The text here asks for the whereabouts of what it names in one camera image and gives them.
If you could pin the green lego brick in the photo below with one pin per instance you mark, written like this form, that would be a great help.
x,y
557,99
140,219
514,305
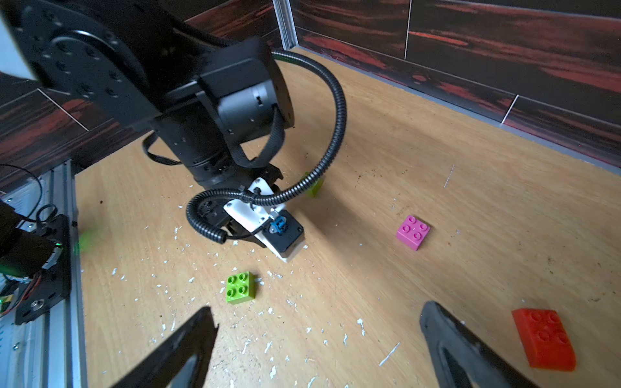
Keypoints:
x,y
313,190
240,288

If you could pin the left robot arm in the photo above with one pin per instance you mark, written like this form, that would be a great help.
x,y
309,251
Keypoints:
x,y
223,112

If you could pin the red lego brick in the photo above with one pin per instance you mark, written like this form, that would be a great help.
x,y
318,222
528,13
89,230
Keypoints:
x,y
544,339

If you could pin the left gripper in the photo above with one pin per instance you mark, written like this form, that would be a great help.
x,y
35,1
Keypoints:
x,y
214,222

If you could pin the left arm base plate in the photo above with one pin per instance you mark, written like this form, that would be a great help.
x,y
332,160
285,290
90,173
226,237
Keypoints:
x,y
53,285

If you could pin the green lego brick front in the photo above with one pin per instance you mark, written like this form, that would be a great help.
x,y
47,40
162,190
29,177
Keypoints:
x,y
240,288

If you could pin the aluminium front rail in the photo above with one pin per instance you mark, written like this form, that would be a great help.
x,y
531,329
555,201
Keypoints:
x,y
42,322

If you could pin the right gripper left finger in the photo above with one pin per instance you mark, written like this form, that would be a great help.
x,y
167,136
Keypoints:
x,y
182,360

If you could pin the pink lego brick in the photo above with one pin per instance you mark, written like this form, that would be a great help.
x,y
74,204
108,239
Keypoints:
x,y
413,232

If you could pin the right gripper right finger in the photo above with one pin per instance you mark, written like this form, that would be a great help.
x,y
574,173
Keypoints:
x,y
459,357

